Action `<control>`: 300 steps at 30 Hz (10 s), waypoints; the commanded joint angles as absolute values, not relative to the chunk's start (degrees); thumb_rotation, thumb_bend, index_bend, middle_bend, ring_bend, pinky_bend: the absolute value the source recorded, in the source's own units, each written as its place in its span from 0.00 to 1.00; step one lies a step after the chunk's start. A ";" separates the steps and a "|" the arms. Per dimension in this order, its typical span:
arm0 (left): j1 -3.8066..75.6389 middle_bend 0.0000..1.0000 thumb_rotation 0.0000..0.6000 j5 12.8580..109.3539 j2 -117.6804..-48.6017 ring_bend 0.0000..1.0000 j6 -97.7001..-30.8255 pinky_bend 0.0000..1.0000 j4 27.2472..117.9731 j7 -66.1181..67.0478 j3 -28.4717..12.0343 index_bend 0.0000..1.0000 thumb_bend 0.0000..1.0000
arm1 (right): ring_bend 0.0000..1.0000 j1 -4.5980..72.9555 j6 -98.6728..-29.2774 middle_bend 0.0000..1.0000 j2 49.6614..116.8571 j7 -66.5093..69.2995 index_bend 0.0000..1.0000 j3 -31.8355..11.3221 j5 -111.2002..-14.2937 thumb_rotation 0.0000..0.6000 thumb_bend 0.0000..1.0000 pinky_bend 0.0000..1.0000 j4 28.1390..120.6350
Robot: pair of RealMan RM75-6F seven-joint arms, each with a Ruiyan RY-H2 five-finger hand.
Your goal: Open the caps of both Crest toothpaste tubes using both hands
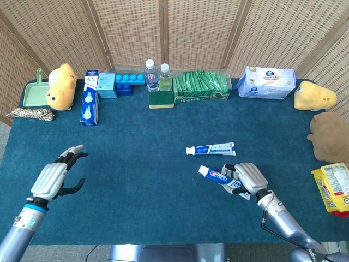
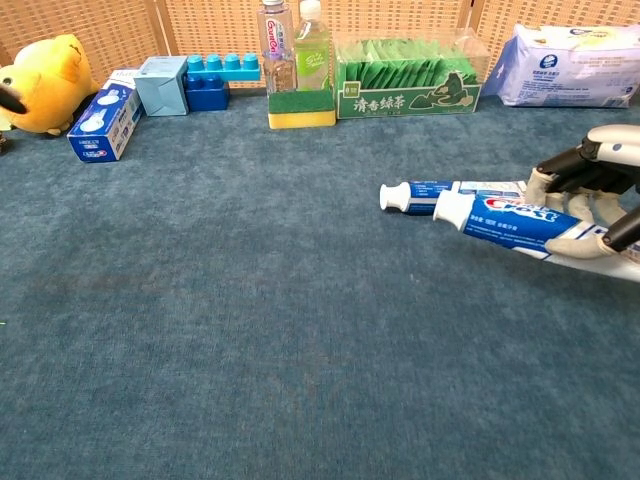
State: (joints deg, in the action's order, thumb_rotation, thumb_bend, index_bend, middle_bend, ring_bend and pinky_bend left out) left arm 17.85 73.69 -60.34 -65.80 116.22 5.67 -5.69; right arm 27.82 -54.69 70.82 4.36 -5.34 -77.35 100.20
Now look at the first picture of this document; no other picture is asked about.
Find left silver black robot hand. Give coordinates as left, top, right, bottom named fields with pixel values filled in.
left=29, top=144, right=89, bottom=202

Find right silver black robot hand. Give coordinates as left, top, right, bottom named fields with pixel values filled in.
left=220, top=162, right=269, bottom=198

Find blue white Crest toothpaste tube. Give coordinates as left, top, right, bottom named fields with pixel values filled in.
left=186, top=141, right=237, bottom=157
left=197, top=165, right=251, bottom=201

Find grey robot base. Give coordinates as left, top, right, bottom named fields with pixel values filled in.
left=109, top=243, right=227, bottom=262

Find long blue toothpaste box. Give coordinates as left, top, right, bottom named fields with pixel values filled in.
left=80, top=69, right=99, bottom=127

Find yellow snack bag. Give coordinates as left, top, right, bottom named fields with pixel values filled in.
left=311, top=162, right=349, bottom=219

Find green packets box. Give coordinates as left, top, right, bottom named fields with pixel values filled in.
left=172, top=69, right=233, bottom=104

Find green plastic dustpan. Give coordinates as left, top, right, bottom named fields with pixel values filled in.
left=22, top=68, right=51, bottom=108

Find yellow chick plush toy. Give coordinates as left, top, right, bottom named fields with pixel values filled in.
left=45, top=63, right=77, bottom=111

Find brown plush toy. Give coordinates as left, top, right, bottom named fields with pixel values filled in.
left=307, top=111, right=349, bottom=163

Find white tissue pack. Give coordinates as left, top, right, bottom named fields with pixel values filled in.
left=236, top=65, right=297, bottom=100

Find blue table carpet mat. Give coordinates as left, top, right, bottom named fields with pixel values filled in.
left=0, top=78, right=349, bottom=246

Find yellow plush with tag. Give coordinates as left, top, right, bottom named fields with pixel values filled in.
left=293, top=80, right=338, bottom=112

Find small light blue carton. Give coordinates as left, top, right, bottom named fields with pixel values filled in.
left=97, top=72, right=118, bottom=99

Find dark blue toy brick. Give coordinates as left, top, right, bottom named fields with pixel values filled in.
left=116, top=83, right=134, bottom=96

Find green and yellow sponge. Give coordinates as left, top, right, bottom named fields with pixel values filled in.
left=148, top=90, right=175, bottom=109

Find long light blue toy brick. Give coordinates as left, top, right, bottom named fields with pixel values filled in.
left=115, top=73, right=146, bottom=86

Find green drink bottle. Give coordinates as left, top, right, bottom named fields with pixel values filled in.
left=159, top=63, right=173, bottom=92

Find clear bottle with pink label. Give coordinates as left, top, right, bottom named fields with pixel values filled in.
left=144, top=59, right=160, bottom=92

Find wicker folding screen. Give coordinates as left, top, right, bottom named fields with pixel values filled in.
left=0, top=0, right=349, bottom=129

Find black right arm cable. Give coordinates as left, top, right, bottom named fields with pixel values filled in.
left=260, top=190, right=330, bottom=256

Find coiled beige rope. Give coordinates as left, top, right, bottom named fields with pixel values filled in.
left=5, top=107, right=55, bottom=122

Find black floor cable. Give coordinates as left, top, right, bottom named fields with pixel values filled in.
left=86, top=245, right=98, bottom=262

